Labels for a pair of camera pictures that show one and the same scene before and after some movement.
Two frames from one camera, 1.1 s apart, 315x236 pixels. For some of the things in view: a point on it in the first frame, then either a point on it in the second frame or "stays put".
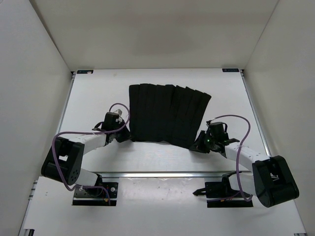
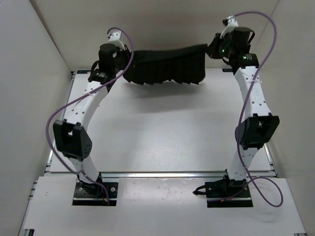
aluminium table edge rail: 166,174 stays put
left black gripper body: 122,135 to 124,56
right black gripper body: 205,142 to 221,48
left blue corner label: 85,72 stays put
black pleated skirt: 168,113 to 182,64
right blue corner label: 230,70 stays put
